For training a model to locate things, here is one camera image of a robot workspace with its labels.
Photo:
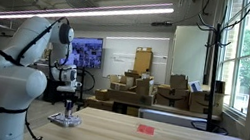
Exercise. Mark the small cube cardboard box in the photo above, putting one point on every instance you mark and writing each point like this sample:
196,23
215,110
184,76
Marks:
102,94

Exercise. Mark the plain cardboard box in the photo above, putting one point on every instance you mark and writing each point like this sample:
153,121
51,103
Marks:
178,82

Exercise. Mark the wall whiteboard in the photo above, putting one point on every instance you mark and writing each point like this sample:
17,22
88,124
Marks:
124,53

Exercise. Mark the red tape mark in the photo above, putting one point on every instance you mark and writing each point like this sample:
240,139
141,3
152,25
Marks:
146,129

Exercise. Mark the black coat rack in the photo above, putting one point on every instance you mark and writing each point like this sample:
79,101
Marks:
213,77

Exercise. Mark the dark brown cardboard box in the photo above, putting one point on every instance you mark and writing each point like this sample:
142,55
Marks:
220,87

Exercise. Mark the black TV stand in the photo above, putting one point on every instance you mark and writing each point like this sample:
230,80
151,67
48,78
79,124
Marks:
81,86

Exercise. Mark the silver metal plate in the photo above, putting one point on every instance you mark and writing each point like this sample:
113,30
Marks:
64,120

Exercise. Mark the white blue package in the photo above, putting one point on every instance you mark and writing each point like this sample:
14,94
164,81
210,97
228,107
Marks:
195,86

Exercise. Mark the large TV screen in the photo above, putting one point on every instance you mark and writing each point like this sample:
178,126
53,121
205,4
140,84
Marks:
89,52

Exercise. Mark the long flat cardboard box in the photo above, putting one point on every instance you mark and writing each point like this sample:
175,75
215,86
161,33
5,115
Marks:
130,97

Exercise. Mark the long ceiling light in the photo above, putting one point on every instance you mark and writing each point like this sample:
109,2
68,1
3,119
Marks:
90,12

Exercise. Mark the open cardboard box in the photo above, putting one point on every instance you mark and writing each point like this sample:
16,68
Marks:
118,79

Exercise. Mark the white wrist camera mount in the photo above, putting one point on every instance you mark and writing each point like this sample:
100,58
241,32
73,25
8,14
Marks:
66,88

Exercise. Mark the large window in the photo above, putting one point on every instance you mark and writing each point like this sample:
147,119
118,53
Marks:
241,58

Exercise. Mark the medium cardboard box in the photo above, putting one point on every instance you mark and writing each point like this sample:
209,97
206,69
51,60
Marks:
144,86

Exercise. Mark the large labelled cardboard box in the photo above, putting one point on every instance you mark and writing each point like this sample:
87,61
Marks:
99,103

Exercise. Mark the small labelled cardboard box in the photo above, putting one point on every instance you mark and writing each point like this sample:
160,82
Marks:
119,86

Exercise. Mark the black frame side table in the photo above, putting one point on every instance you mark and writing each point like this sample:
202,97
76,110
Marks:
166,109

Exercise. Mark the Amazon cardboard box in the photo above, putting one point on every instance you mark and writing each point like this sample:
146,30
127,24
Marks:
173,98
201,102

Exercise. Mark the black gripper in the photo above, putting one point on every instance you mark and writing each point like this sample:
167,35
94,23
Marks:
70,96

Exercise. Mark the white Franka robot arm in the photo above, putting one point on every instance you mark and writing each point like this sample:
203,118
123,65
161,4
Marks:
5,78

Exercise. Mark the tall upright cardboard box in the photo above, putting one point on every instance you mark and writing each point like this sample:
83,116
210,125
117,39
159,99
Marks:
143,61

